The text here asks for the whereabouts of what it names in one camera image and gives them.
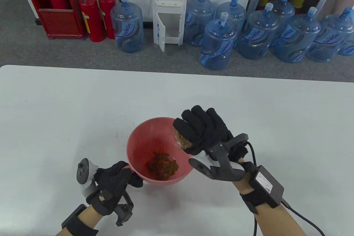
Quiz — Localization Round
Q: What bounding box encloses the person's right hand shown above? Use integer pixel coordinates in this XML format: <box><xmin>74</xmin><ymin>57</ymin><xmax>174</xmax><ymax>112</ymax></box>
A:
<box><xmin>173</xmin><ymin>105</ymin><xmax>249</xmax><ymax>164</ymax></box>

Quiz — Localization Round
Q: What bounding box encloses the person's left hand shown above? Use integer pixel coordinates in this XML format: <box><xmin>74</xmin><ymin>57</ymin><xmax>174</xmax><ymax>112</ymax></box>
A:
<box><xmin>86</xmin><ymin>161</ymin><xmax>144</xmax><ymax>216</ymax></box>

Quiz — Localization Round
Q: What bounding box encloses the clear glass storage jar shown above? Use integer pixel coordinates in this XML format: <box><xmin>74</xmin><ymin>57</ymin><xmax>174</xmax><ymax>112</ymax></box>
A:
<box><xmin>172</xmin><ymin>125</ymin><xmax>194</xmax><ymax>150</ymax></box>

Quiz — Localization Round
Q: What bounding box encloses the pink plastic salad bowl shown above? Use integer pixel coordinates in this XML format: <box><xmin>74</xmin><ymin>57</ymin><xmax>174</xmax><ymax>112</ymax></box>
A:
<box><xmin>126</xmin><ymin>117</ymin><xmax>194</xmax><ymax>185</ymax></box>

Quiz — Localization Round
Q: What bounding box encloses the pile of raisins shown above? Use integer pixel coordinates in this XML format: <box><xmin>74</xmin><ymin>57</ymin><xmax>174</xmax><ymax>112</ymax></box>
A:
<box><xmin>147</xmin><ymin>131</ymin><xmax>186</xmax><ymax>180</ymax></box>

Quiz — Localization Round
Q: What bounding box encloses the person's right forearm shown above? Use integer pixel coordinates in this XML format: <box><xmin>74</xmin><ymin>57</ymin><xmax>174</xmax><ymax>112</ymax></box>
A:
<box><xmin>232</xmin><ymin>161</ymin><xmax>307</xmax><ymax>236</ymax></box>

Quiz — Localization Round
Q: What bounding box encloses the person's left forearm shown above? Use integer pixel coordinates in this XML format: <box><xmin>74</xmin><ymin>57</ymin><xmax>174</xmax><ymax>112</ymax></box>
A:
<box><xmin>55</xmin><ymin>204</ymin><xmax>100</xmax><ymax>236</ymax></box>

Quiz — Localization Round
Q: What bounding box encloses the grey handheld controller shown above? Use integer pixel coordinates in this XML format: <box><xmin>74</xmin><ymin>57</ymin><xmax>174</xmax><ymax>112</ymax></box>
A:
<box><xmin>189</xmin><ymin>134</ymin><xmax>249</xmax><ymax>182</ymax></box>
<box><xmin>77</xmin><ymin>158</ymin><xmax>99</xmax><ymax>196</ymax></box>

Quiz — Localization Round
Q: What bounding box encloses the black rectangular sensor box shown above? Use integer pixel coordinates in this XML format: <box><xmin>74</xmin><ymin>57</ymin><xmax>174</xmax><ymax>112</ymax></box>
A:
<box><xmin>61</xmin><ymin>204</ymin><xmax>89</xmax><ymax>229</ymax></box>
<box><xmin>248</xmin><ymin>165</ymin><xmax>285</xmax><ymax>209</ymax></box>

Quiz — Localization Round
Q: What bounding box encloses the cluster of blue jugs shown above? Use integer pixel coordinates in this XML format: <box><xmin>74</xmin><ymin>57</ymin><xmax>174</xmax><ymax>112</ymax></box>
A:
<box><xmin>184</xmin><ymin>0</ymin><xmax>354</xmax><ymax>71</ymax></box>

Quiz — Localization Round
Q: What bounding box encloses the red fire extinguisher cabinet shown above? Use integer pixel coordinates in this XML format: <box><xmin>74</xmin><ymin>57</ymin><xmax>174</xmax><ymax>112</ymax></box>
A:
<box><xmin>19</xmin><ymin>0</ymin><xmax>85</xmax><ymax>40</ymax></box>

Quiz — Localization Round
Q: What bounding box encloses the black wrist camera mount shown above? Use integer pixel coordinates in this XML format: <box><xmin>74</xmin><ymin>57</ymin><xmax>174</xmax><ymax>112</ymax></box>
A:
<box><xmin>115</xmin><ymin>189</ymin><xmax>134</xmax><ymax>227</ymax></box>

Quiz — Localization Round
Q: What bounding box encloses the black forearm strap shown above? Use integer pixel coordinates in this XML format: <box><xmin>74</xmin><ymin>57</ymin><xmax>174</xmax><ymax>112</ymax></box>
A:
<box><xmin>240</xmin><ymin>190</ymin><xmax>260</xmax><ymax>214</ymax></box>
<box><xmin>65</xmin><ymin>215</ymin><xmax>99</xmax><ymax>236</ymax></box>

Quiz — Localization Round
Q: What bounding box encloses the thin black cable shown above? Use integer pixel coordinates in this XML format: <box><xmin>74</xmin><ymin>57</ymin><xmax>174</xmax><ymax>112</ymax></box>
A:
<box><xmin>246</xmin><ymin>141</ymin><xmax>258</xmax><ymax>236</ymax></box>

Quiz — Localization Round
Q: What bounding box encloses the blue water jug with hose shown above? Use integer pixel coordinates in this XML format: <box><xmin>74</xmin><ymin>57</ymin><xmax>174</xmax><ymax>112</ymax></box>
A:
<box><xmin>111</xmin><ymin>0</ymin><xmax>144</xmax><ymax>53</ymax></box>

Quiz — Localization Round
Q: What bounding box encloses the thick black cable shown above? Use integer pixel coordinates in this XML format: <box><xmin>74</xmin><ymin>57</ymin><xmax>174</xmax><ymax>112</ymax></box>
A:
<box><xmin>281</xmin><ymin>200</ymin><xmax>327</xmax><ymax>236</ymax></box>

